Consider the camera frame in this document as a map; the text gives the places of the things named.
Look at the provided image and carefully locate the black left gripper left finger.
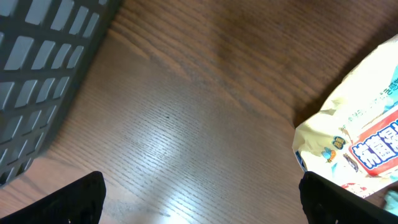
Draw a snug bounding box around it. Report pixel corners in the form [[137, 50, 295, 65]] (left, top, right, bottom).
[[1, 171, 106, 224]]

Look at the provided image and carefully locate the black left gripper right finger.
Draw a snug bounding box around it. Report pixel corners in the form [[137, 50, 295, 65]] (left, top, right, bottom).
[[299, 172, 397, 224]]

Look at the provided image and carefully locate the yellow chips bag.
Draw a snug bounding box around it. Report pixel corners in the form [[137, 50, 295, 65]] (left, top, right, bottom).
[[292, 37, 397, 198]]

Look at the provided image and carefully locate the light green snack packet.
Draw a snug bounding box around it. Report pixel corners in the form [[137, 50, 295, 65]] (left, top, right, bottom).
[[384, 190, 398, 216]]

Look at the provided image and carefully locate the grey plastic mesh basket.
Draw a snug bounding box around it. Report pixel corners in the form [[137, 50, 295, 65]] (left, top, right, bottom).
[[1, 0, 121, 185]]

